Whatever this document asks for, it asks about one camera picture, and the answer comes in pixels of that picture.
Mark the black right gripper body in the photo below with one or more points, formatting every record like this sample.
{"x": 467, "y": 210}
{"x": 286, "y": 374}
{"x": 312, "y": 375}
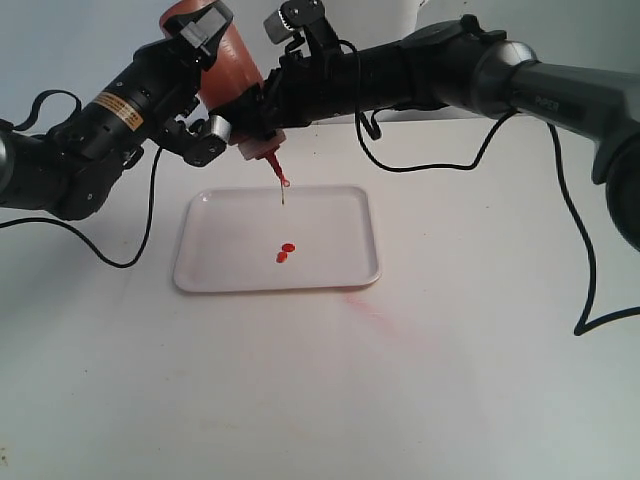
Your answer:
{"x": 296, "y": 94}

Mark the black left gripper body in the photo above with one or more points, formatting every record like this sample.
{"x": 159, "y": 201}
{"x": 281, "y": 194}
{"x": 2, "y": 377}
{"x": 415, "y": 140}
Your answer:
{"x": 166, "y": 78}

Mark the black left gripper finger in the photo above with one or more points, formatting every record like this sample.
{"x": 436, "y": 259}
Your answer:
{"x": 201, "y": 23}

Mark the red sauce squeeze bottle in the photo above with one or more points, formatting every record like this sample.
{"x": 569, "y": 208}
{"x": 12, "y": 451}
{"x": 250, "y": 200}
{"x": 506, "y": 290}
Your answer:
{"x": 233, "y": 72}

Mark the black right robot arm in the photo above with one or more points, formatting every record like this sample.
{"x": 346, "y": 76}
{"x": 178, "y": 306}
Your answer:
{"x": 454, "y": 64}

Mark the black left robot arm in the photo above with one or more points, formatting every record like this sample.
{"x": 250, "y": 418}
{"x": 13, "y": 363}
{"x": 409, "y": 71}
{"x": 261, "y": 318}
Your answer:
{"x": 69, "y": 171}

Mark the white rectangular tray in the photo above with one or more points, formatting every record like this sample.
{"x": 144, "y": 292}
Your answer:
{"x": 230, "y": 239}

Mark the red sauce blob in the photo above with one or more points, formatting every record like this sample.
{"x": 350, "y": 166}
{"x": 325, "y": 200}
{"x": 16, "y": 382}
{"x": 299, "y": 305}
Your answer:
{"x": 285, "y": 250}

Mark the white backdrop cloth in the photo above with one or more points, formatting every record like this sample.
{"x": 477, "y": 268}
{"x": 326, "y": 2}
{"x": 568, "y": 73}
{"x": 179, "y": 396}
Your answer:
{"x": 77, "y": 47}

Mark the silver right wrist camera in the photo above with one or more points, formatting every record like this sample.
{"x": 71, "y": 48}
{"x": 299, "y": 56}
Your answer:
{"x": 277, "y": 28}

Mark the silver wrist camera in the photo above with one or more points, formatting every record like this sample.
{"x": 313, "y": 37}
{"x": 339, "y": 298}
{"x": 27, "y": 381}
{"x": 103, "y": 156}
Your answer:
{"x": 277, "y": 28}
{"x": 218, "y": 129}

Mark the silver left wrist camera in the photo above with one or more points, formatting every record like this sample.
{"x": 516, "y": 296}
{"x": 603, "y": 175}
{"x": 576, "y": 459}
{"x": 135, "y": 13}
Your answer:
{"x": 218, "y": 129}

